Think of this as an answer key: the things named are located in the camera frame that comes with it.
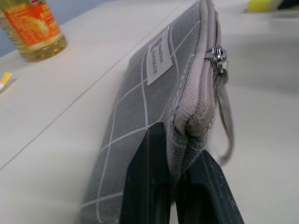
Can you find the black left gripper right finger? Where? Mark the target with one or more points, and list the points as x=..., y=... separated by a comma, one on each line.
x=210, y=191

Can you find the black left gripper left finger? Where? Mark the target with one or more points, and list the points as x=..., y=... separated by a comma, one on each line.
x=144, y=177

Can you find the grey grid fabric pouch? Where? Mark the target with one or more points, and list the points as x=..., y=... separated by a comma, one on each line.
x=130, y=112

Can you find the yellow highlighter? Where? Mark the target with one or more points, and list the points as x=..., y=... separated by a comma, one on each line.
x=5, y=79

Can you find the oil bottle with orange label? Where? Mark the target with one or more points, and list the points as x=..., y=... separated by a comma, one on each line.
x=32, y=30

